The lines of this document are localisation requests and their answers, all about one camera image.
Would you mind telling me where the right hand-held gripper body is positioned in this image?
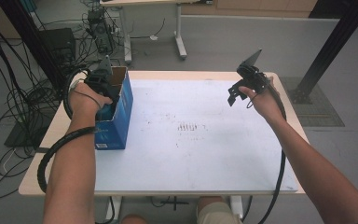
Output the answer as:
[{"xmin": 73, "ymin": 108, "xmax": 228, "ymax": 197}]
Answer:
[{"xmin": 236, "ymin": 49, "xmax": 272, "ymax": 95}]

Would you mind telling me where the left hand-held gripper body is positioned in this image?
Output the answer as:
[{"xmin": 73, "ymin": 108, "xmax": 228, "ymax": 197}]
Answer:
[{"xmin": 84, "ymin": 55, "xmax": 121, "ymax": 104}]

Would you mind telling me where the blue cardboard box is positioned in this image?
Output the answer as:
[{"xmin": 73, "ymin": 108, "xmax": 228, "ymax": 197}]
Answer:
[{"xmin": 94, "ymin": 65, "xmax": 135, "ymax": 151}]

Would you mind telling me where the person's left hand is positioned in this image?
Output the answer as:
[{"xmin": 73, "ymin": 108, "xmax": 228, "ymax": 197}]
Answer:
[{"xmin": 68, "ymin": 81, "xmax": 114, "ymax": 121}]

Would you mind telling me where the person's right hand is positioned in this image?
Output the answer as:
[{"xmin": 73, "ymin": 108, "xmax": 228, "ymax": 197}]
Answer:
[{"xmin": 238, "ymin": 76, "xmax": 285, "ymax": 123}]

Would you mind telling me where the computer tower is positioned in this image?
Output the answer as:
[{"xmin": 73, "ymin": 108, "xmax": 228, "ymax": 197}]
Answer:
[{"xmin": 86, "ymin": 7, "xmax": 116, "ymax": 54}]

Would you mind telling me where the black box case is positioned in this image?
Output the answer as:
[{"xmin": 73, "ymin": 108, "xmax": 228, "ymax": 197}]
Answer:
[{"xmin": 39, "ymin": 27, "xmax": 77, "ymax": 63}]

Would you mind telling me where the white table mat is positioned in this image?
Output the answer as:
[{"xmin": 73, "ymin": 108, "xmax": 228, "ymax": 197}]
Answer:
[{"xmin": 94, "ymin": 78, "xmax": 299, "ymax": 193}]

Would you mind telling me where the light wooden table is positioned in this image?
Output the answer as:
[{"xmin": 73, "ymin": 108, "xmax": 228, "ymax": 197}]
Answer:
[{"xmin": 18, "ymin": 70, "xmax": 310, "ymax": 198}]

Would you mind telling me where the white desk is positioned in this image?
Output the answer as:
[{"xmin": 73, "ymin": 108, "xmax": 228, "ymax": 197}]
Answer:
[{"xmin": 99, "ymin": 0, "xmax": 214, "ymax": 65}]

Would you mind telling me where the person's leg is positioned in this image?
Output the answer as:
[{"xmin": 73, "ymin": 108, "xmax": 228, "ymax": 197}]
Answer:
[
  {"xmin": 195, "ymin": 195, "xmax": 244, "ymax": 224},
  {"xmin": 120, "ymin": 214, "xmax": 148, "ymax": 224}
]

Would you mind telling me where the black metal post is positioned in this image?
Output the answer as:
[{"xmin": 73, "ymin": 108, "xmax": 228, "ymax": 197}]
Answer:
[
  {"xmin": 289, "ymin": 0, "xmax": 358, "ymax": 105},
  {"xmin": 0, "ymin": 0, "xmax": 67, "ymax": 91}
]

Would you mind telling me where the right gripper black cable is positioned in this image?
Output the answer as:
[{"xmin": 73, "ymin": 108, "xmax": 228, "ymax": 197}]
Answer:
[{"xmin": 256, "ymin": 83, "xmax": 288, "ymax": 224}]

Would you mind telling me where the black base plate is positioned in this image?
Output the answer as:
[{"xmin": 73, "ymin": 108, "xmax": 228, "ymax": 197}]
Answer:
[{"xmin": 4, "ymin": 120, "xmax": 51, "ymax": 149}]

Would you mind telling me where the bundle of black floor cables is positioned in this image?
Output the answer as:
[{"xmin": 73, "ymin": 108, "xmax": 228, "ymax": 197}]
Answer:
[{"xmin": 0, "ymin": 0, "xmax": 76, "ymax": 202}]

